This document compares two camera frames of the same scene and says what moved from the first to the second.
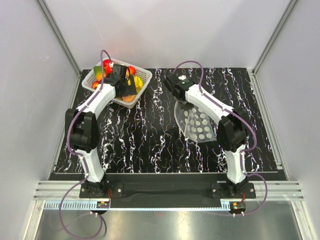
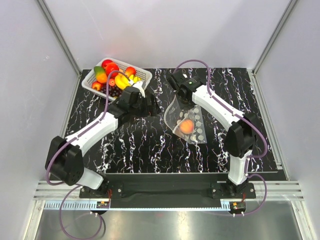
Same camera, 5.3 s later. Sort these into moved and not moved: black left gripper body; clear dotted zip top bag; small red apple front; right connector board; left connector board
Moved: clear dotted zip top bag; black left gripper body
Not moved: small red apple front; right connector board; left connector board
